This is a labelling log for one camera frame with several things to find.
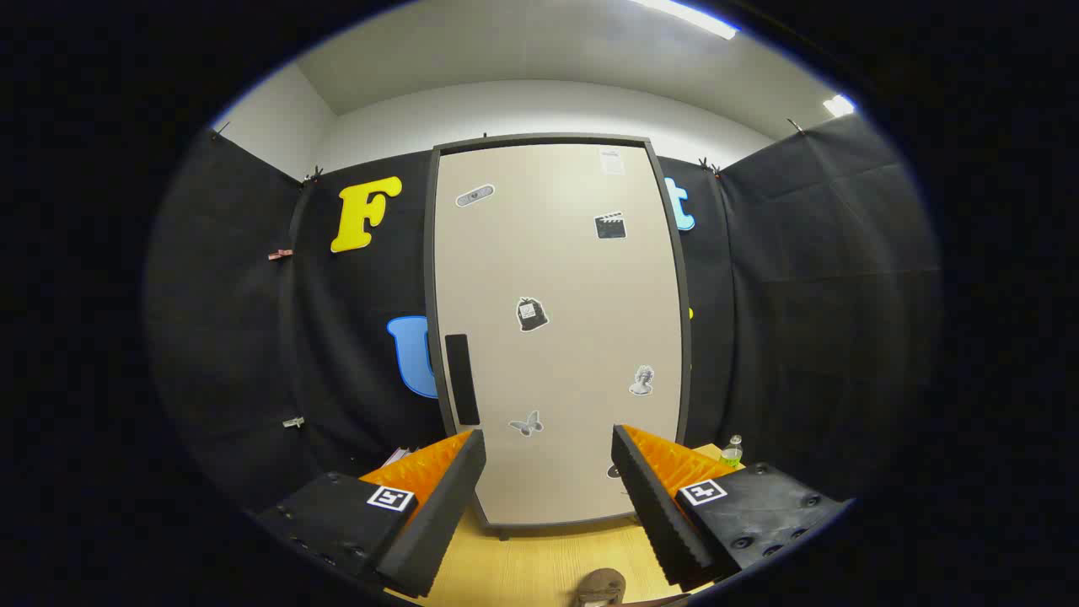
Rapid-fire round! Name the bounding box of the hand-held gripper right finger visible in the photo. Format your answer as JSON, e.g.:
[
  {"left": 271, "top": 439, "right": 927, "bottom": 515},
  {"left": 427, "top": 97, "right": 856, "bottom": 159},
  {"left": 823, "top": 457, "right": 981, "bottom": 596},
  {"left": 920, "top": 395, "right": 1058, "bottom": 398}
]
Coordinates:
[{"left": 611, "top": 424, "right": 852, "bottom": 593}]

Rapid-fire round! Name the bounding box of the beige shoe cabinet door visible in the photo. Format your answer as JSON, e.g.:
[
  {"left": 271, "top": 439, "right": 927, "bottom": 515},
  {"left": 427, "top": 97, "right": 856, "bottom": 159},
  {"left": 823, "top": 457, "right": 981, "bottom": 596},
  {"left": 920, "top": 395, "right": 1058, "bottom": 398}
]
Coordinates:
[{"left": 432, "top": 142, "right": 684, "bottom": 528}]

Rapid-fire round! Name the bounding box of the brown fuzzy shoe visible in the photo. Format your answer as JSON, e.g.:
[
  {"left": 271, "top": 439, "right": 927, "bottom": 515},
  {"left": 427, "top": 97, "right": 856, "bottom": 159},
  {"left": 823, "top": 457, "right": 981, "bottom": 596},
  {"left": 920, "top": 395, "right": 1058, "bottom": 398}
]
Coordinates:
[{"left": 573, "top": 568, "right": 629, "bottom": 607}]

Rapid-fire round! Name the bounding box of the long ceiling light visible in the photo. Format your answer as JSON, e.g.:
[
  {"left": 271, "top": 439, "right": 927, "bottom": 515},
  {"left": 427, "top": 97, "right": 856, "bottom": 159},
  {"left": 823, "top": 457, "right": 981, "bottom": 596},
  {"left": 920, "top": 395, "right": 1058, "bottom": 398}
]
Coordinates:
[{"left": 632, "top": 0, "right": 741, "bottom": 40}]

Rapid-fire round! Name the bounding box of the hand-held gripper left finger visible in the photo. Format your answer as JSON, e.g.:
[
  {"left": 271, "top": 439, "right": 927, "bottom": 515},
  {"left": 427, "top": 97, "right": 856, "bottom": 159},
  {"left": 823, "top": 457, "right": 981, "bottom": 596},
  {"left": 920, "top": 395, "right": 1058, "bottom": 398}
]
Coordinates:
[{"left": 253, "top": 428, "right": 488, "bottom": 599}]

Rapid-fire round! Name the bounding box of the grey shoe cabinet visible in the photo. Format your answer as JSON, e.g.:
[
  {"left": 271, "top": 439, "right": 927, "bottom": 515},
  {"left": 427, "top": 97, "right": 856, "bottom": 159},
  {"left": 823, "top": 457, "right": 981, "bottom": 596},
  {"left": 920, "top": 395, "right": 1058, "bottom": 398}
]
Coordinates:
[{"left": 424, "top": 133, "right": 694, "bottom": 540}]

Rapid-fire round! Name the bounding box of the black door handle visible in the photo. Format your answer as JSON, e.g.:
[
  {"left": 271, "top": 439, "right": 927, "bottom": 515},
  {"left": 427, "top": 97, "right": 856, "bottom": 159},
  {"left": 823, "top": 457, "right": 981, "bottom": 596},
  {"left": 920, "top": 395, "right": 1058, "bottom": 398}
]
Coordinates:
[{"left": 444, "top": 334, "right": 481, "bottom": 427}]

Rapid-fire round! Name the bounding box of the black backdrop cloth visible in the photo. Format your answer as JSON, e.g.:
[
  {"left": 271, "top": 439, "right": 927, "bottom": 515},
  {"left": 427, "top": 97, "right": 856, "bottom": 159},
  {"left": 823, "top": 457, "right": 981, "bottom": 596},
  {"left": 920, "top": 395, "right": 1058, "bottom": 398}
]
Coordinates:
[{"left": 143, "top": 112, "right": 943, "bottom": 515}]

